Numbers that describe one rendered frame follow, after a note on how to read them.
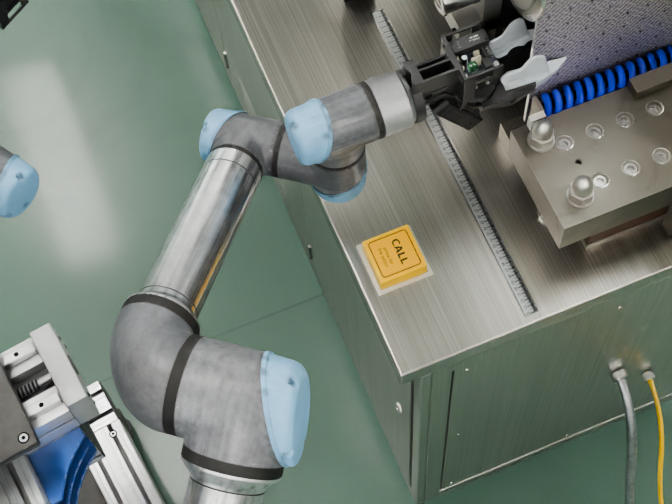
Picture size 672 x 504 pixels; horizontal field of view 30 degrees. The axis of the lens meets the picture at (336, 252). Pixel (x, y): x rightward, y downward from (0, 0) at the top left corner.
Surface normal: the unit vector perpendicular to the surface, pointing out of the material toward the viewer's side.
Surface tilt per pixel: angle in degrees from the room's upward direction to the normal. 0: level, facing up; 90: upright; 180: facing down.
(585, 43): 90
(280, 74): 0
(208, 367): 9
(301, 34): 0
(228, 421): 27
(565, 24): 90
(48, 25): 0
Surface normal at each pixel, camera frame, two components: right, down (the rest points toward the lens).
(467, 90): 0.37, 0.84
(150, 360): -0.22, -0.44
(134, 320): -0.32, -0.67
